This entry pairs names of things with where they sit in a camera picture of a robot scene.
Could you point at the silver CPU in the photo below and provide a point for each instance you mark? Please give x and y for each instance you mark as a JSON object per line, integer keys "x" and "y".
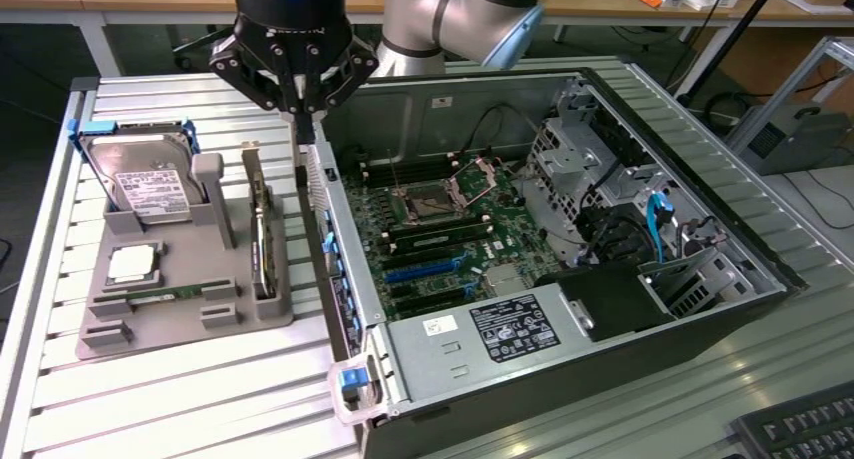
{"x": 132, "y": 264}

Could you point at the grey equipment box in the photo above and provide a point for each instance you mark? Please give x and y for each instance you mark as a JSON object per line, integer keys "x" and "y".
{"x": 800, "y": 139}

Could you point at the metal socket cover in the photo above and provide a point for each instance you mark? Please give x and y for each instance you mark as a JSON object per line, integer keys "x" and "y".
{"x": 476, "y": 181}

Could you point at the green RAM stick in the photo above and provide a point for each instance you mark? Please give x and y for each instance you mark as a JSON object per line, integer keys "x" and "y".
{"x": 160, "y": 295}

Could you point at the green motherboard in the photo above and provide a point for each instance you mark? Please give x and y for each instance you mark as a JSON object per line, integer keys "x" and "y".
{"x": 507, "y": 239}

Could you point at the metal disk bay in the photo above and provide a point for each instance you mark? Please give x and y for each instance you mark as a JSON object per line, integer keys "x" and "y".
{"x": 567, "y": 169}

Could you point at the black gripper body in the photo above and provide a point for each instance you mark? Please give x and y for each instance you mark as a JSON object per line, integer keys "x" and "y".
{"x": 289, "y": 9}

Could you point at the black plastic shroud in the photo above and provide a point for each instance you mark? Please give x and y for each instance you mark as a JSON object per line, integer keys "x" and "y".
{"x": 600, "y": 304}

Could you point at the graphics card with metal bracket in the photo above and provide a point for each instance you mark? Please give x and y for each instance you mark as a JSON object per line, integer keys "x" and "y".
{"x": 263, "y": 239}

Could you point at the black RAM stick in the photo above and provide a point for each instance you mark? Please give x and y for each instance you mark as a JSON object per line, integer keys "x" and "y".
{"x": 436, "y": 236}

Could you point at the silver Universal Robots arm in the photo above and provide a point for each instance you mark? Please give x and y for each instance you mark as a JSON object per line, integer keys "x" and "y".
{"x": 427, "y": 24}

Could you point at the grey parts rack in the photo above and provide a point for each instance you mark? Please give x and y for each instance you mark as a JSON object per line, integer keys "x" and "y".
{"x": 180, "y": 324}

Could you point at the aluminium profile frame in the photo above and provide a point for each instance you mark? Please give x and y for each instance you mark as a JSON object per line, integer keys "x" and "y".
{"x": 800, "y": 69}

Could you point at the hard disk in blue carrier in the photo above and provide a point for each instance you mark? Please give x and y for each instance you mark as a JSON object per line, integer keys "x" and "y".
{"x": 143, "y": 179}

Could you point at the black office chair base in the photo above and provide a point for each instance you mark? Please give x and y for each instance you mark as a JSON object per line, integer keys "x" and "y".
{"x": 200, "y": 46}

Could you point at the silver computer tower case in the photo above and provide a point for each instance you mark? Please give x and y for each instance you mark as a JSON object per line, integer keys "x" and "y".
{"x": 600, "y": 379}

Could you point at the wooden desk with white frame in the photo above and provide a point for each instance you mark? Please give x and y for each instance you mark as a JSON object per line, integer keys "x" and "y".
{"x": 600, "y": 9}

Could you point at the thin metal locking lever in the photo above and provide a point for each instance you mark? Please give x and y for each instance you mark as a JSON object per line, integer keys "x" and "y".
{"x": 393, "y": 171}

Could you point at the black tripod pole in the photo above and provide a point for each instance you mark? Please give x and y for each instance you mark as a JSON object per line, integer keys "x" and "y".
{"x": 727, "y": 44}

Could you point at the grey power supply unit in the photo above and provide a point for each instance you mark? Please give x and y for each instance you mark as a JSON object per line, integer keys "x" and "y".
{"x": 467, "y": 349}

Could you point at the black keyboard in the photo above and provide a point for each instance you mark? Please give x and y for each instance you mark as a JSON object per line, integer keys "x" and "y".
{"x": 800, "y": 429}

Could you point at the silver chipset heatsink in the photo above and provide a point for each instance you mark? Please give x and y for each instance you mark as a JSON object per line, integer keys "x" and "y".
{"x": 508, "y": 278}

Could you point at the blue expansion slot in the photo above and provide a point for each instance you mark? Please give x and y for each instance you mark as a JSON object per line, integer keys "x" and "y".
{"x": 420, "y": 269}

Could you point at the CPU socket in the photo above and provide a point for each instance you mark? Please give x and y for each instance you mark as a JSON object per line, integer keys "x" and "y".
{"x": 427, "y": 206}

